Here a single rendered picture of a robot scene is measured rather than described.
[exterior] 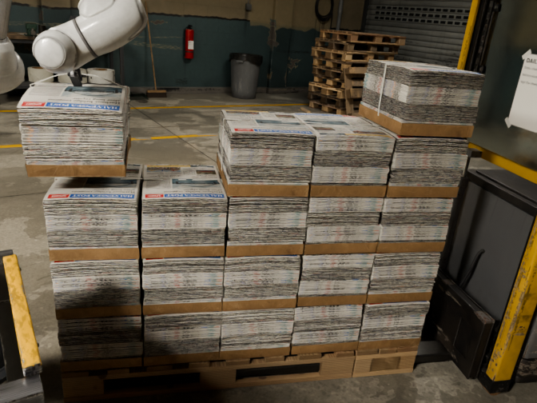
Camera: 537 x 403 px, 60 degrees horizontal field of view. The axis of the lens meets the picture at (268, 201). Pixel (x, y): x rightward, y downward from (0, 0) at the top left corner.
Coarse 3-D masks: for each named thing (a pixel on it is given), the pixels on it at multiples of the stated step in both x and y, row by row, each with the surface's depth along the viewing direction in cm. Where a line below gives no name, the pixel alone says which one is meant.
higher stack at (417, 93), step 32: (384, 64) 174; (416, 64) 181; (384, 96) 174; (416, 96) 159; (448, 96) 161; (384, 128) 176; (416, 160) 167; (448, 160) 170; (384, 224) 175; (416, 224) 178; (384, 256) 180; (416, 256) 184; (384, 288) 187; (416, 288) 190; (384, 320) 193; (416, 320) 197; (384, 352) 199; (416, 352) 203
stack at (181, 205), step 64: (64, 192) 151; (128, 192) 155; (192, 192) 160; (256, 256) 170; (320, 256) 174; (64, 320) 163; (128, 320) 168; (192, 320) 173; (256, 320) 179; (320, 320) 186; (64, 384) 172; (192, 384) 186; (256, 384) 191
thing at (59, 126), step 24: (24, 96) 136; (48, 96) 138; (72, 96) 140; (96, 96) 142; (120, 96) 145; (24, 120) 132; (48, 120) 133; (72, 120) 135; (96, 120) 136; (120, 120) 137; (24, 144) 136; (48, 144) 138; (72, 144) 139; (96, 144) 141; (120, 144) 142
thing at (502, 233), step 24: (480, 192) 223; (504, 192) 207; (528, 192) 204; (480, 216) 223; (504, 216) 207; (528, 216) 194; (456, 240) 241; (480, 240) 223; (504, 240) 207; (456, 264) 241; (480, 264) 223; (504, 264) 207; (480, 288) 223; (504, 288) 207; (528, 336) 194; (528, 360) 197
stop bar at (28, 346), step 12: (12, 264) 109; (12, 276) 105; (12, 288) 101; (12, 300) 97; (24, 300) 97; (12, 312) 95; (24, 312) 93; (24, 324) 90; (24, 336) 87; (24, 348) 84; (36, 348) 84; (24, 360) 81; (36, 360) 81; (24, 372) 79; (36, 372) 81
